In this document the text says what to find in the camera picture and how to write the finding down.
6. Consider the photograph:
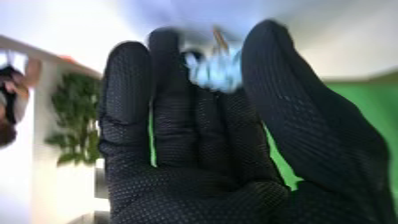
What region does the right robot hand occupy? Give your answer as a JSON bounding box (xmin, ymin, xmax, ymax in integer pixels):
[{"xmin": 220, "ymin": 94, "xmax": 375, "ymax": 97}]
[{"xmin": 96, "ymin": 19, "xmax": 398, "ymax": 224}]

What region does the green plant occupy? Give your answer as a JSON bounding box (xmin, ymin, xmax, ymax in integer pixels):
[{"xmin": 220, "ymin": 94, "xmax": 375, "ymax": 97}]
[{"xmin": 44, "ymin": 72, "xmax": 103, "ymax": 167}]

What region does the person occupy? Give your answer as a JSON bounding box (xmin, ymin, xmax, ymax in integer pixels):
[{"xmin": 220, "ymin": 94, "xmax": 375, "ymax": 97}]
[{"xmin": 0, "ymin": 49, "xmax": 44, "ymax": 148}]

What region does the pale blue flower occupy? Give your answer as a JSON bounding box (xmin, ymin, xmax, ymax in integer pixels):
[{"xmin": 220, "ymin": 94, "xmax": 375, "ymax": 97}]
[{"xmin": 181, "ymin": 26, "xmax": 245, "ymax": 94}]

